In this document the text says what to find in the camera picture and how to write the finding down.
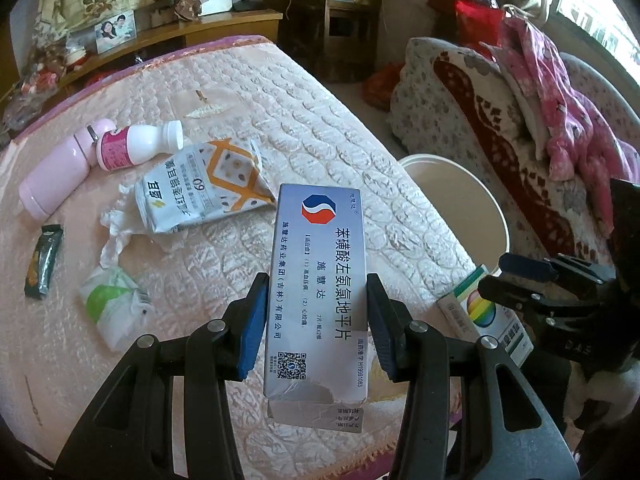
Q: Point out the blue white medicine box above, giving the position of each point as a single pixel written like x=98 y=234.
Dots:
x=316 y=349

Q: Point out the floral covered sofa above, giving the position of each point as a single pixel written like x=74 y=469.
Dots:
x=452 y=102

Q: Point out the white tissue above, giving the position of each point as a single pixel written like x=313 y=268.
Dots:
x=123 y=221

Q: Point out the rainbow logo medicine box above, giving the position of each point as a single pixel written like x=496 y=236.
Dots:
x=471 y=316

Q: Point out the wooden tv cabinet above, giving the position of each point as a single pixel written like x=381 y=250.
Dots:
x=167 y=38

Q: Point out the pink quilted table cover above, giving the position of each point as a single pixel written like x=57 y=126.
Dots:
x=53 y=360

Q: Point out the white orange snack bag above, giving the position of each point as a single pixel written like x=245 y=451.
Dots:
x=202 y=183

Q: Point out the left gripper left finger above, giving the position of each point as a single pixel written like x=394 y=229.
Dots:
x=126 y=430

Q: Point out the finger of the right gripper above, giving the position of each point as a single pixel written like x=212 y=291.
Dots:
x=528 y=268
x=513 y=296

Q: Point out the white green tissue pack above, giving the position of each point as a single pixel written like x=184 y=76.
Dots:
x=118 y=307

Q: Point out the pink thermos bottle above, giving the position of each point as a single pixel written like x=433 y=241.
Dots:
x=62 y=171

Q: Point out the pink pajama clothes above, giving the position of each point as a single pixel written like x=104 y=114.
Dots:
x=581 y=143

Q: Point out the dark green snack wrapper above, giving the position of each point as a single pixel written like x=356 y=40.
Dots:
x=41 y=265

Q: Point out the wooden shelf rack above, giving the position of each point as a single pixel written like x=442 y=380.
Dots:
x=335 y=40

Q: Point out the framed couple photo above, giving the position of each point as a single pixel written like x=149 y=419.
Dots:
x=115 y=31

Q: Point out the red gift bag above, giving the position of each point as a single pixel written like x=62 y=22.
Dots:
x=478 y=26

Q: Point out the white pink yogurt bottle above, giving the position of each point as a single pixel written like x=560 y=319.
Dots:
x=136 y=144

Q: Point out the gloved right hand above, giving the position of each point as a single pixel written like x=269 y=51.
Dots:
x=618 y=392

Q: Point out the cream plastic trash bucket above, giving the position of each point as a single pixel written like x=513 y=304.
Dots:
x=466 y=205

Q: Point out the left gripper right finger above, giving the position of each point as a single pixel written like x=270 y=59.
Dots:
x=469 y=413

